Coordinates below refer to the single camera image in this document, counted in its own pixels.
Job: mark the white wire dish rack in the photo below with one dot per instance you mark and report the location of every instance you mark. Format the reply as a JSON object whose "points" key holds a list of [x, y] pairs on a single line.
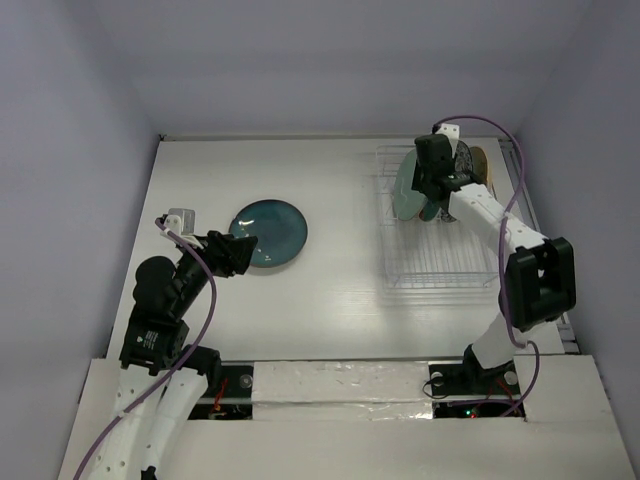
{"points": [[426, 256]]}

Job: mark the dark teal plate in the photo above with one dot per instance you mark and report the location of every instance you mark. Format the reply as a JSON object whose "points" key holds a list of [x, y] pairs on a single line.
{"points": [[280, 228]]}

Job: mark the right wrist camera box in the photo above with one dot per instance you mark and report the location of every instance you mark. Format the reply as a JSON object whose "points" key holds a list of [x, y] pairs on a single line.
{"points": [[450, 131]]}

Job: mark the light green plate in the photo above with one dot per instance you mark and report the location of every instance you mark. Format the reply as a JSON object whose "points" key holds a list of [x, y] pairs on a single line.
{"points": [[407, 203]]}

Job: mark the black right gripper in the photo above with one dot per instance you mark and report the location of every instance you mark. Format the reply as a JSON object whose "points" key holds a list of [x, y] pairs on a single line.
{"points": [[427, 187]]}

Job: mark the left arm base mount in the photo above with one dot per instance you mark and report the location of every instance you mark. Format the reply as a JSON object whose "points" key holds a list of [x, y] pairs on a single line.
{"points": [[231, 399]]}

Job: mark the blue white patterned plate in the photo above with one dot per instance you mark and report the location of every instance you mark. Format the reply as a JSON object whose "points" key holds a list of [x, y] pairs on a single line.
{"points": [[463, 162]]}

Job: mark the yellow brown plate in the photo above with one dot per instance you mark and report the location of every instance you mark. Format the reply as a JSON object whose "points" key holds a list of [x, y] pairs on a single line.
{"points": [[481, 169]]}

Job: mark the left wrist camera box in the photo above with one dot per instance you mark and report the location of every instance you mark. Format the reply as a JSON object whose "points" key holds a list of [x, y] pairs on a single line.
{"points": [[179, 221]]}

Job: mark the white foam block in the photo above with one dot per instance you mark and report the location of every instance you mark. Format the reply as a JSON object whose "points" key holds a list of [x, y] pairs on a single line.
{"points": [[340, 391]]}

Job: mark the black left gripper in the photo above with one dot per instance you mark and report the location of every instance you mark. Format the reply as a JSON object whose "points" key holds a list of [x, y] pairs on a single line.
{"points": [[229, 255]]}

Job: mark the red and teal plate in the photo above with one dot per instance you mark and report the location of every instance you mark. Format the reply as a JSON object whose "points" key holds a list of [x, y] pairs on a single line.
{"points": [[429, 211]]}

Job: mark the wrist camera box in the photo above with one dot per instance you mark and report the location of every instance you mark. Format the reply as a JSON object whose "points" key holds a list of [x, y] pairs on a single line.
{"points": [[450, 131], [179, 221]]}

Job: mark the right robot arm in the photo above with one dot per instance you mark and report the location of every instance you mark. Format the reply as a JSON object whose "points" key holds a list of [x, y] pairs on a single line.
{"points": [[536, 273]]}

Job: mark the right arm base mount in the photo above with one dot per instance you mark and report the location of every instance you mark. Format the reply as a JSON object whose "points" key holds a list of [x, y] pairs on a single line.
{"points": [[464, 389]]}

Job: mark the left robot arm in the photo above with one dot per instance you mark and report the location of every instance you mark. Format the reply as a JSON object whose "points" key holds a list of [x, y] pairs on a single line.
{"points": [[162, 375]]}

